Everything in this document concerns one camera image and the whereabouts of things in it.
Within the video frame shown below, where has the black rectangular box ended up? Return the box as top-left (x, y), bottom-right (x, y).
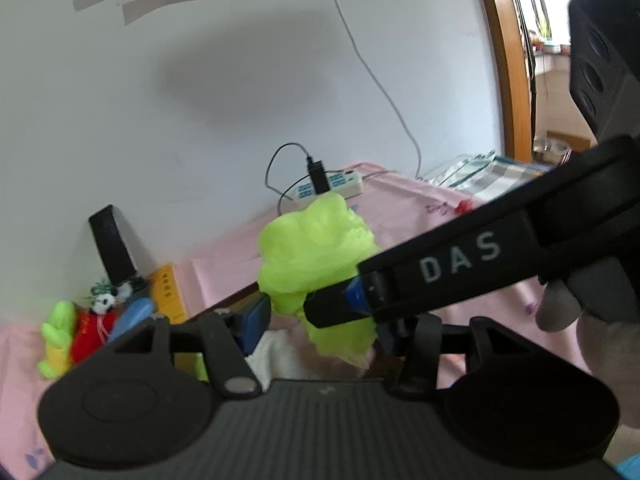
top-left (88, 204), bottom-right (139, 286)

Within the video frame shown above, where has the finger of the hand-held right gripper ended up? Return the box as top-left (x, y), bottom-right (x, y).
top-left (304, 275), bottom-right (381, 330)

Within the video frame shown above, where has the glass jar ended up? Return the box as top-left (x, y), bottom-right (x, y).
top-left (532, 135), bottom-right (572, 162)

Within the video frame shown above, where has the person's right hand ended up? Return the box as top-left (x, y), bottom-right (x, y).
top-left (536, 280), bottom-right (640, 428)

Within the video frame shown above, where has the black charger cable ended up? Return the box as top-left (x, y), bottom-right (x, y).
top-left (265, 143), bottom-right (321, 216)

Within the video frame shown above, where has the white power strip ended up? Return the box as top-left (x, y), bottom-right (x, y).
top-left (292, 169), bottom-right (363, 205)

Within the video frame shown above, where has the white power cable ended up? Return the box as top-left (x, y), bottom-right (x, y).
top-left (317, 0), bottom-right (423, 179)

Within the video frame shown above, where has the green and red plush toy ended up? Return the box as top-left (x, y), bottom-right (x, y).
top-left (40, 300), bottom-right (121, 380)

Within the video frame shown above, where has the yellow box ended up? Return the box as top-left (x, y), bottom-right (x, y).
top-left (150, 262), bottom-right (189, 326)

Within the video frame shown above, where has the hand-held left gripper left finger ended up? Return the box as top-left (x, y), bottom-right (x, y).
top-left (107, 294), bottom-right (273, 402)

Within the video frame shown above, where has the black charger adapter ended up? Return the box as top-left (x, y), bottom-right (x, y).
top-left (306, 157), bottom-right (332, 196)

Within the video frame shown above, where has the small panda plush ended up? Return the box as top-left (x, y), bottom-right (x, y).
top-left (90, 280), bottom-right (137, 317)

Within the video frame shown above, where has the light blue towel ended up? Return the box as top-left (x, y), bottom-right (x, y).
top-left (615, 455), bottom-right (640, 480)

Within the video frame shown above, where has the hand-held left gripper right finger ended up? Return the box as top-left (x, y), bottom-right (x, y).
top-left (377, 312), bottom-right (538, 401)

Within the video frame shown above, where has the silver foil bag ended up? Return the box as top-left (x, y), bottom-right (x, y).
top-left (420, 150), bottom-right (498, 188)

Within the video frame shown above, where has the wooden door frame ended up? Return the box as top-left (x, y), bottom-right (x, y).
top-left (470, 0), bottom-right (533, 163)

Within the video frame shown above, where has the plaid blanket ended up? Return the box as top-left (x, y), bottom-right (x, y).
top-left (452, 157), bottom-right (558, 203)

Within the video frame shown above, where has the white towel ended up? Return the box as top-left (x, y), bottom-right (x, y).
top-left (245, 330), bottom-right (311, 380)

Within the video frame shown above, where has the neon yellow fluffy cloth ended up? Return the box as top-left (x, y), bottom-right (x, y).
top-left (257, 194), bottom-right (377, 358)

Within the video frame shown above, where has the green cloth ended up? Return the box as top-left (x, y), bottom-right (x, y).
top-left (172, 352), bottom-right (211, 383)

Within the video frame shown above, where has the pink printed bed sheet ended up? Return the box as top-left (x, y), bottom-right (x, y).
top-left (0, 161), bottom-right (591, 480)

